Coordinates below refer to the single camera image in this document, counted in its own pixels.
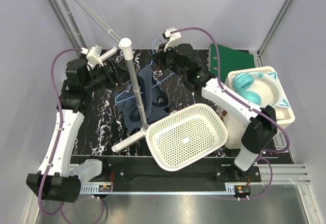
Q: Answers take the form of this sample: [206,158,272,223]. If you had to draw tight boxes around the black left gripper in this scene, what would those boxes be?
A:
[84,58,134,93]

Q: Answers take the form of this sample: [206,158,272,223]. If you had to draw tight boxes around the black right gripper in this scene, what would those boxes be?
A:
[151,42,186,79]

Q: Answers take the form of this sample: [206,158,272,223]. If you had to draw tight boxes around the light blue wire hanger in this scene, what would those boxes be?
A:
[115,38,176,105]

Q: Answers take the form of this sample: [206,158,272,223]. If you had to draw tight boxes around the navy blue tank top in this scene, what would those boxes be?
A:
[114,65,170,131]

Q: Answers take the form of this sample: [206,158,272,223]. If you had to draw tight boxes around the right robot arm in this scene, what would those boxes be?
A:
[153,44,277,182]

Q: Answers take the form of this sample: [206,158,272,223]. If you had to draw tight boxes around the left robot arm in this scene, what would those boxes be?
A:
[26,49,138,206]

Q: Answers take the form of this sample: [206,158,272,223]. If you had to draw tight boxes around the white clothes rack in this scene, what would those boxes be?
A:
[74,0,148,153]

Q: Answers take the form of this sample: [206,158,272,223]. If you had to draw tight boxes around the white perforated plastic basket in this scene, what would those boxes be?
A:
[146,103,228,172]

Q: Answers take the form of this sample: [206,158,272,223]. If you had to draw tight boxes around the teal cat-ear headphones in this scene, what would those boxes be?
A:
[231,71,290,108]

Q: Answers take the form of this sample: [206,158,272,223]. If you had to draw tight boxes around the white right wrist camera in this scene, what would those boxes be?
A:
[162,27,181,52]

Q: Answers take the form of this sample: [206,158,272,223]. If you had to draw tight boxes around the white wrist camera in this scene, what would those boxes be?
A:
[86,45,118,69]
[162,27,181,52]

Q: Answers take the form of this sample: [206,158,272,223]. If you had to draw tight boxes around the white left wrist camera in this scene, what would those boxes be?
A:
[86,45,118,69]

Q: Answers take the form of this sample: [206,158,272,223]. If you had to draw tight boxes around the green ring binder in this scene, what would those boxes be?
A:
[207,44,255,83]

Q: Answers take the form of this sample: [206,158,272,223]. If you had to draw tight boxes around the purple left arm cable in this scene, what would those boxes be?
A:
[38,47,110,223]

